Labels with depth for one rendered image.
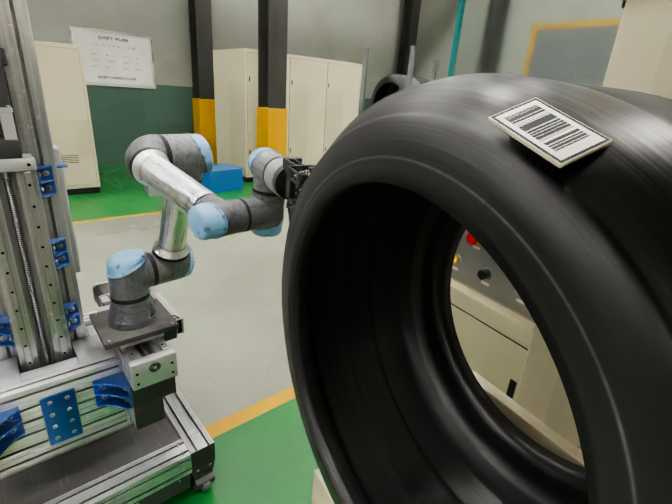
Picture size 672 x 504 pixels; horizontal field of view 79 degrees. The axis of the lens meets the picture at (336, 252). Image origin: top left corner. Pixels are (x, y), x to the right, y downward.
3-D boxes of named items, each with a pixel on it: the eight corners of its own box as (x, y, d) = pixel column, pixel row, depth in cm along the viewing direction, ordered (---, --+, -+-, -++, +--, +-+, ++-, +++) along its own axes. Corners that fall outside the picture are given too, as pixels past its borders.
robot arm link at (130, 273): (103, 291, 132) (97, 252, 128) (144, 280, 142) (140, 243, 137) (118, 305, 125) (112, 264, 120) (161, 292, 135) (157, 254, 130)
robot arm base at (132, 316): (102, 315, 137) (98, 289, 134) (149, 303, 147) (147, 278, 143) (114, 336, 127) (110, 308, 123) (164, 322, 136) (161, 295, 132)
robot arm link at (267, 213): (230, 232, 94) (232, 186, 90) (268, 223, 102) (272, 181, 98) (251, 244, 90) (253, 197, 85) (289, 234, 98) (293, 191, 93)
